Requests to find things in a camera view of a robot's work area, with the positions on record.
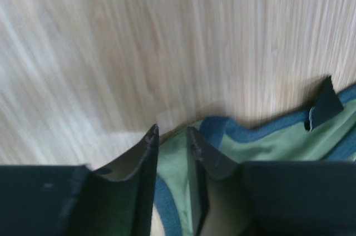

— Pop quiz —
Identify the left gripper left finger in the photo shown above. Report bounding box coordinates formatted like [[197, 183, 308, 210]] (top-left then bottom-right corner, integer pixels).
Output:
[[1, 125, 159, 235]]

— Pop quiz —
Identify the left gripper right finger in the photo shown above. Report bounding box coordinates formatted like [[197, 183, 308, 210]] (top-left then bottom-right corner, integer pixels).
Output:
[[187, 127, 355, 235]]

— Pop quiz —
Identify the green tank top blue trim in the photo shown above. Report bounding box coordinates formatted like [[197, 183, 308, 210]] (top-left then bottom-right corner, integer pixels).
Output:
[[154, 86, 355, 235]]

